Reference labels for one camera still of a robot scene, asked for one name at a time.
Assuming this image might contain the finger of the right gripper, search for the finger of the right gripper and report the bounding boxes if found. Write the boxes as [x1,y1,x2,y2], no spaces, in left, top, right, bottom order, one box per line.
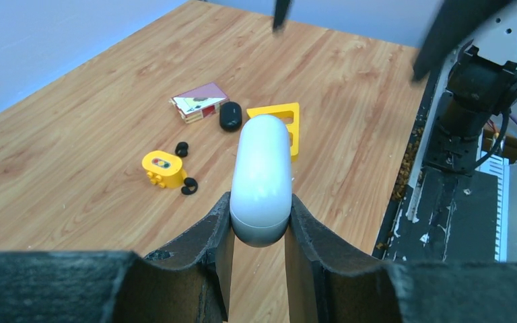
[412,0,512,81]
[272,0,292,32]

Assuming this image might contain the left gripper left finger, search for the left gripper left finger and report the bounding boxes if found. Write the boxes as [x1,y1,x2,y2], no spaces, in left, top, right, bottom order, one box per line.
[0,193,234,322]

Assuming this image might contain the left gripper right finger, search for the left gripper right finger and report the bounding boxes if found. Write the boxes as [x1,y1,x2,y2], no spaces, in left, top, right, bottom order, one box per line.
[284,196,517,322]

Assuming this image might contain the white earbud charging case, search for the white earbud charging case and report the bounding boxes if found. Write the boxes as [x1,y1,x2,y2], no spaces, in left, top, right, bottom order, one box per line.
[230,115,293,248]

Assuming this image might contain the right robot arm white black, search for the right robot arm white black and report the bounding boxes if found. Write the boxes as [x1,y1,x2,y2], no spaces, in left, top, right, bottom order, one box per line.
[413,1,517,174]

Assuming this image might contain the black earbud charging case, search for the black earbud charging case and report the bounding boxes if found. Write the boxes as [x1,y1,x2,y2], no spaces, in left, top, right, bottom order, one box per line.
[219,102,242,132]

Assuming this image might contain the black earbud lower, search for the black earbud lower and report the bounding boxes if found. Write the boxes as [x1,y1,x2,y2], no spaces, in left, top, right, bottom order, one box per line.
[180,177,199,195]

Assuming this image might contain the black earbud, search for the black earbud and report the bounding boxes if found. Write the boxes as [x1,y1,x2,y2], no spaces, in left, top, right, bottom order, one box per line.
[180,177,199,195]
[174,141,189,158]

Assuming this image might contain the yellow traffic light block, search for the yellow traffic light block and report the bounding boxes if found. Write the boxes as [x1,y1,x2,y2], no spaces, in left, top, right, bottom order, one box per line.
[141,150,187,188]

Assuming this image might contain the pink picture card block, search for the pink picture card block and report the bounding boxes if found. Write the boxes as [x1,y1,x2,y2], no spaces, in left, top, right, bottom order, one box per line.
[169,82,230,124]

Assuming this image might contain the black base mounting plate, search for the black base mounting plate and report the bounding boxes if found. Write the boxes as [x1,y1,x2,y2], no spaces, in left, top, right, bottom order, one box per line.
[372,71,497,262]

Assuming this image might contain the black earbud upper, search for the black earbud upper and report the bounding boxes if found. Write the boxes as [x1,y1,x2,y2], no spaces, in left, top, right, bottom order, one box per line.
[174,141,189,158]

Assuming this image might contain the yellow triangular toy frame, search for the yellow triangular toy frame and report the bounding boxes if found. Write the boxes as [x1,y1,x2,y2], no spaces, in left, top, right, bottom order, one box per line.
[246,102,300,162]

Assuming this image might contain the white slotted cable duct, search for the white slotted cable duct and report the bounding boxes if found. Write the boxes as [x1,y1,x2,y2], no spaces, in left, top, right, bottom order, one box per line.
[478,155,510,262]

